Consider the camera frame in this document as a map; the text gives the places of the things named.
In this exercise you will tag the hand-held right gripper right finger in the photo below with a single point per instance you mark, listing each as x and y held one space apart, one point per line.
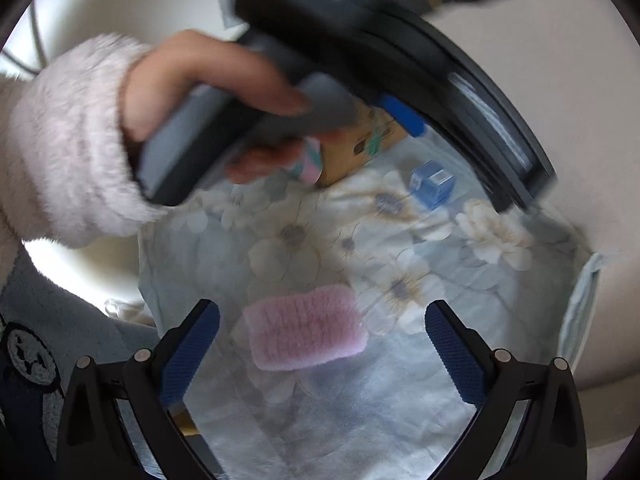
452 352

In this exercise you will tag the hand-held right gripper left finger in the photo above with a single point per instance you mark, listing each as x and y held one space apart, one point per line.
192 350

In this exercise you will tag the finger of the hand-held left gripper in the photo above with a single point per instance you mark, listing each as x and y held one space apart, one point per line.
402 115

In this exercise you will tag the cardboard box with pink print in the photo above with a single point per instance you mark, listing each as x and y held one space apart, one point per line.
350 150

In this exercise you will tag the pink fuzzy pad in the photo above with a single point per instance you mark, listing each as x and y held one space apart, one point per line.
305 327

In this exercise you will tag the person's left hand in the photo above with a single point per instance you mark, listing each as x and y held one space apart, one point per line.
200 65

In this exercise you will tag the small blue box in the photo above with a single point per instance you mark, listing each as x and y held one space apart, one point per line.
431 185

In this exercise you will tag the blue-grey printed pajamas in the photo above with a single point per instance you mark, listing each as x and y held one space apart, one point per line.
60 340

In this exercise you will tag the pale blue floral bedsheet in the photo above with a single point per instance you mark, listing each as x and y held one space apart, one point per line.
325 240

